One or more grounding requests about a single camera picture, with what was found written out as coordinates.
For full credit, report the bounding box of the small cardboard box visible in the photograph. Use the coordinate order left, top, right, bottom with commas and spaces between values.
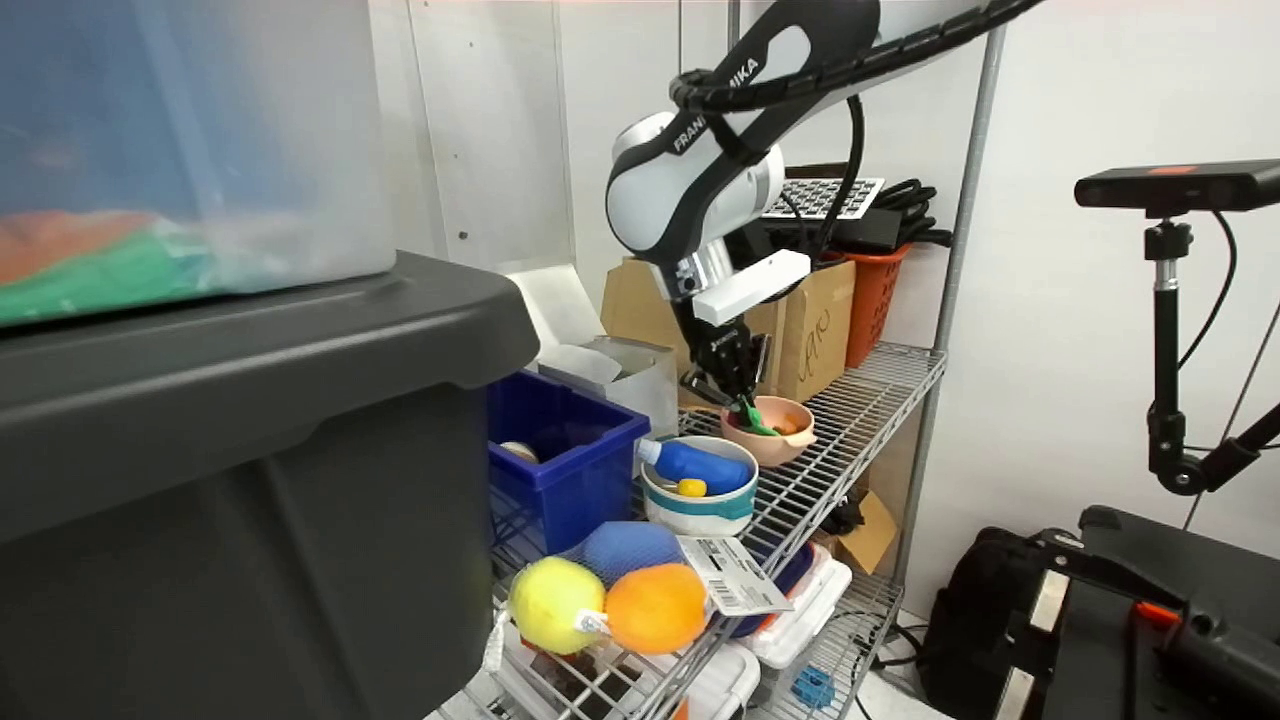
816, 491, 904, 581

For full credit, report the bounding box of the clear plastic bin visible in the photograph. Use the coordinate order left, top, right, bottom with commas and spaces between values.
0, 0, 399, 331

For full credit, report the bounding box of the orange ball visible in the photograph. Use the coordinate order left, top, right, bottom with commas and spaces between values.
600, 559, 715, 660

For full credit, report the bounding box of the white plastic container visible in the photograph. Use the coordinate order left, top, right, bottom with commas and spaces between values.
736, 544, 855, 674

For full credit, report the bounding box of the blue toy bottle yellow cap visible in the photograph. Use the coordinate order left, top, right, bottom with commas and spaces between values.
653, 436, 757, 506

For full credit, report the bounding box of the white cardboard box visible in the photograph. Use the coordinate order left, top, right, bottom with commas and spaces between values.
502, 261, 682, 439

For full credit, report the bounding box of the metal wire shelf rack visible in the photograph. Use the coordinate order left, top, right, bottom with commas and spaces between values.
434, 0, 1012, 720

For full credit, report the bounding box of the large cardboard box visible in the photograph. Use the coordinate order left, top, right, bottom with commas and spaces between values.
595, 257, 858, 410

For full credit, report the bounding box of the dark grey storage tote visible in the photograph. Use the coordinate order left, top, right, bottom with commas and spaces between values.
0, 252, 538, 720

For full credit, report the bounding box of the yellow ball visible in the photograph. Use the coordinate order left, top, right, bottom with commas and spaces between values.
509, 558, 613, 660

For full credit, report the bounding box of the black keyboard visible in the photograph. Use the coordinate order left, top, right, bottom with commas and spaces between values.
773, 172, 888, 230

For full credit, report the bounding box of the blue plastic box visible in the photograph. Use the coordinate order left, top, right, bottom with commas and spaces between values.
485, 369, 655, 559

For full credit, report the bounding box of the orange basket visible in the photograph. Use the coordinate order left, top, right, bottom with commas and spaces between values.
840, 248, 913, 371

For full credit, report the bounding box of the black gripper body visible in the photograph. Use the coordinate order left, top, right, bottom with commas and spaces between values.
674, 273, 773, 378

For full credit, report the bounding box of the black external camera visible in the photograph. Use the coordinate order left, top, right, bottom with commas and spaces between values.
1073, 157, 1280, 216

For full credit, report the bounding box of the blue ball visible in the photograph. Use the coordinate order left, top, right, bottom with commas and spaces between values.
570, 517, 692, 588

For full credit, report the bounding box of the black backpack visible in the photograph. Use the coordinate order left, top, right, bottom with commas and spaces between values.
917, 525, 1091, 720

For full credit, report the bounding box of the black camera stand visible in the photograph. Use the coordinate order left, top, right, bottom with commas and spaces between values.
1136, 213, 1280, 501

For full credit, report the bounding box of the white barcode tag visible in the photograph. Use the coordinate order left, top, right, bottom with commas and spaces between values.
674, 531, 790, 621

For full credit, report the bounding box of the thin black camera cable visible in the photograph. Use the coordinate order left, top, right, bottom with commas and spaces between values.
1172, 209, 1243, 378

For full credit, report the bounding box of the pink bowl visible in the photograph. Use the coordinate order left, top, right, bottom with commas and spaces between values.
715, 393, 820, 472

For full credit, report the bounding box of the small blue round object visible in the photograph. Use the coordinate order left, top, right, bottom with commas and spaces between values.
788, 660, 840, 716

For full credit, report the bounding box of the white teal bowl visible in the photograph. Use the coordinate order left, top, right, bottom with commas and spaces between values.
636, 432, 762, 542

